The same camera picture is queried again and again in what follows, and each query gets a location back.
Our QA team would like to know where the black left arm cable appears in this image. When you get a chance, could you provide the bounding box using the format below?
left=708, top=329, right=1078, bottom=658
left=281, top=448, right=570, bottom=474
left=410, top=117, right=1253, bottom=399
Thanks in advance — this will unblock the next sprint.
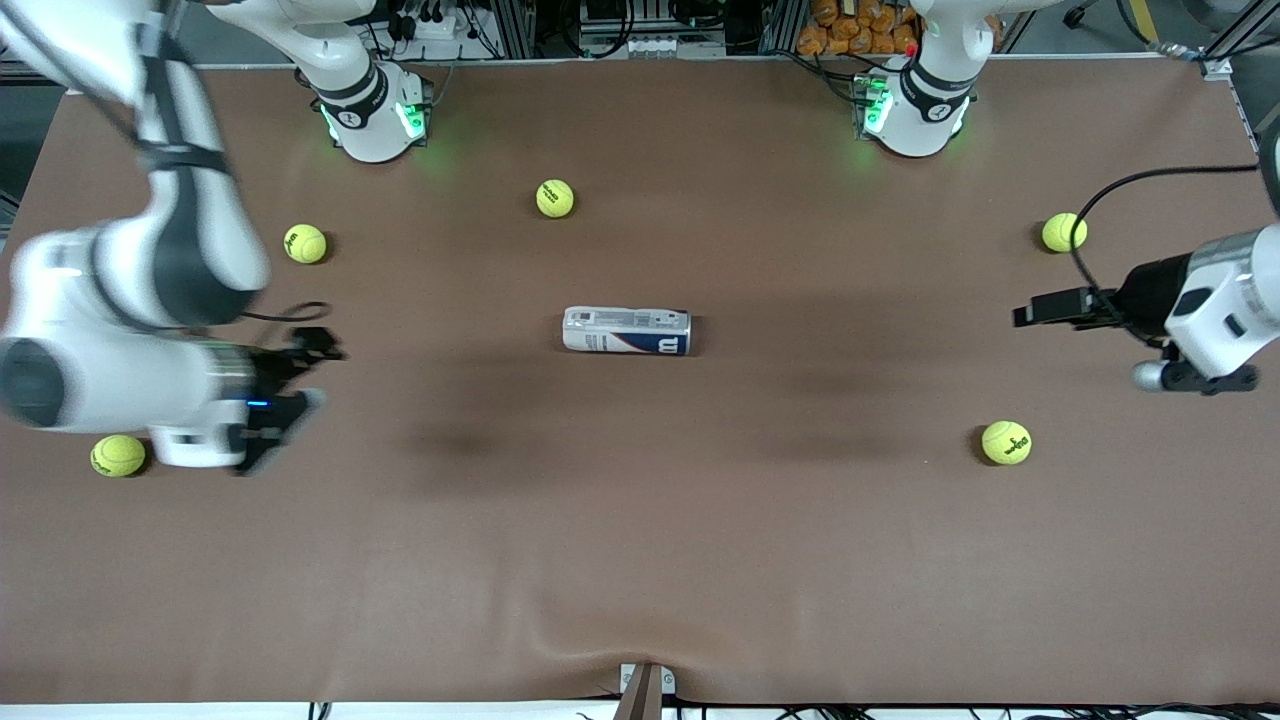
left=1069, top=164, right=1261, bottom=347

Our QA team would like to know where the white power strip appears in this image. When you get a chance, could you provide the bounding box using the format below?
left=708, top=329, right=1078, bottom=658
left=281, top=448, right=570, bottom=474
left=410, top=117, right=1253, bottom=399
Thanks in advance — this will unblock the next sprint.
left=395, top=10, right=471, bottom=43

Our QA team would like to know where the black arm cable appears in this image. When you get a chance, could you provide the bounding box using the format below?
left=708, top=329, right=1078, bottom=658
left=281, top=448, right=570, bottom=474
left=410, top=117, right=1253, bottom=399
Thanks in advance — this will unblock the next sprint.
left=1069, top=164, right=1261, bottom=347
left=238, top=301, right=332, bottom=324

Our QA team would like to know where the aluminium frame profile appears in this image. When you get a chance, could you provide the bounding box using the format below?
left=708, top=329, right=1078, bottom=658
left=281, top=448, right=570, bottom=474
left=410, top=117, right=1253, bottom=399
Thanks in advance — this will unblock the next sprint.
left=1195, top=0, right=1280, bottom=81

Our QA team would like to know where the bag of orange items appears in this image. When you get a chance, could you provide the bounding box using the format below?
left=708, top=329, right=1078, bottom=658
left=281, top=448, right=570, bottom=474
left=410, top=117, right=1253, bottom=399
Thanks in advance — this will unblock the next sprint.
left=797, top=0, right=926, bottom=57

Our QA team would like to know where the white blue tennis ball can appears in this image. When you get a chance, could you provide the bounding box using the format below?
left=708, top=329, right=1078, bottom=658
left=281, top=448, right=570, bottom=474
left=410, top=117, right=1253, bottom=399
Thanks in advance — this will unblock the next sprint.
left=562, top=306, right=693, bottom=357

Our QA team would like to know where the white connector block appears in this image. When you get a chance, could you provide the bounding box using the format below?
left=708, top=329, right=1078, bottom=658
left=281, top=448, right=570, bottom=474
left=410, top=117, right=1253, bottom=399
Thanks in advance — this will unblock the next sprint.
left=580, top=34, right=727, bottom=60

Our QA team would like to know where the aluminium frame post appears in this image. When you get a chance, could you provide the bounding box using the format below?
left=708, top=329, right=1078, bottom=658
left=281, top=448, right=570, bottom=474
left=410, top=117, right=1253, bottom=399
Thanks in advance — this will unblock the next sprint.
left=764, top=0, right=807, bottom=56
left=494, top=0, right=537, bottom=59

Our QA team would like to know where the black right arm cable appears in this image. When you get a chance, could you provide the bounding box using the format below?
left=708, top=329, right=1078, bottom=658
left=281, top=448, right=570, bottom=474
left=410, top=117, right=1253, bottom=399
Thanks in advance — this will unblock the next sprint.
left=238, top=301, right=332, bottom=324

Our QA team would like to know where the brown camera support bar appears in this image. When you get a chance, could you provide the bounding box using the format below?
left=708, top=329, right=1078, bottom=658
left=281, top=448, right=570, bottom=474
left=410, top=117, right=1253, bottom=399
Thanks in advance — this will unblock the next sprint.
left=612, top=664, right=665, bottom=720

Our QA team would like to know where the white metal bracket plate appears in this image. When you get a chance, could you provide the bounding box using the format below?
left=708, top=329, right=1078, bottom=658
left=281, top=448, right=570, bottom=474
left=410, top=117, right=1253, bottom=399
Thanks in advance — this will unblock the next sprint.
left=619, top=663, right=678, bottom=696

